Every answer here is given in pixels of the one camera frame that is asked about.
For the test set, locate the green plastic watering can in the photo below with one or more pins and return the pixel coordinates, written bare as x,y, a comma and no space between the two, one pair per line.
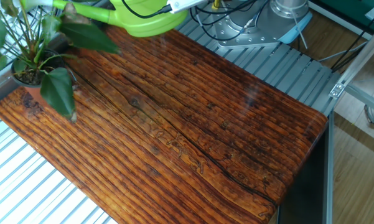
143,26

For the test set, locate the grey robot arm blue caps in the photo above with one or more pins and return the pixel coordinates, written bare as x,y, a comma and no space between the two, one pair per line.
286,18

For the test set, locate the green leafy plant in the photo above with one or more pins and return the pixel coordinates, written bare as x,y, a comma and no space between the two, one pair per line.
87,37

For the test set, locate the terracotta plant pot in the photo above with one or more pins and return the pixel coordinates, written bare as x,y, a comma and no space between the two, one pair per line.
34,93

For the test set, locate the wood grain board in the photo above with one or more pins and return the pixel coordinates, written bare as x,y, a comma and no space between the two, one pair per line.
205,140

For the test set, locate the silver robot mounting plate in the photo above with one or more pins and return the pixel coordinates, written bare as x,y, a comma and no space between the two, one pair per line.
236,35

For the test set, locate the yellow connector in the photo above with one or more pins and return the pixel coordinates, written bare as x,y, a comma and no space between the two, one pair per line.
216,3

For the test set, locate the green board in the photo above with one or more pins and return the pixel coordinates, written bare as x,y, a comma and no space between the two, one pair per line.
345,7

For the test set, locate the aluminium profile frame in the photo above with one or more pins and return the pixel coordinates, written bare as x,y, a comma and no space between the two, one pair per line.
361,53

